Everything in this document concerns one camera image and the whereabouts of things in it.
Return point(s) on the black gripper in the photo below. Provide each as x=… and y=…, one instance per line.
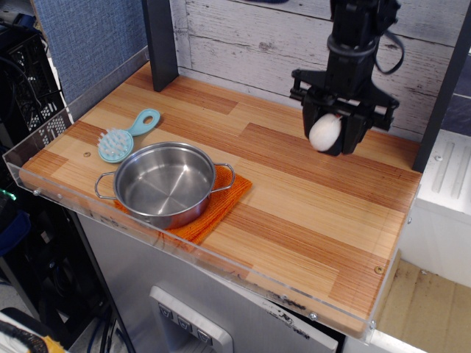
x=345, y=87

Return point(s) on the white ball with black band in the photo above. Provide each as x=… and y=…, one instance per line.
x=325, y=132

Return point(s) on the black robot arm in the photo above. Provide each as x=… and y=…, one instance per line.
x=358, y=27

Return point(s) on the orange cloth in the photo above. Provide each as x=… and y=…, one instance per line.
x=220, y=204

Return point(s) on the white appliance box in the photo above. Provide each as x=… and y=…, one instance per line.
x=436, y=236

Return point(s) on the stainless steel pot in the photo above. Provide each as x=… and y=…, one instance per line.
x=167, y=184

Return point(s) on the clear acrylic table guard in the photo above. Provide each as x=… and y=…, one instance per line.
x=315, y=235

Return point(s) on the light blue hair brush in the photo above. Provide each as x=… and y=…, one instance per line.
x=115, y=145

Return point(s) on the stainless steel cabinet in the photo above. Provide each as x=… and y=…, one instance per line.
x=169, y=305

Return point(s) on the blue fabric panel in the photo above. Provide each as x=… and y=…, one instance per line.
x=90, y=39

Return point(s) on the black plastic crate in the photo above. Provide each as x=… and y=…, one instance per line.
x=30, y=95

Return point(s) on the dark grey right post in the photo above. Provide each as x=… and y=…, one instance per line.
x=446, y=91

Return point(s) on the dark grey post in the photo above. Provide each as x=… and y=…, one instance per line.
x=160, y=42
x=446, y=91

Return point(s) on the dark grey left post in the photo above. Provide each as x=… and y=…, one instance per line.
x=160, y=42

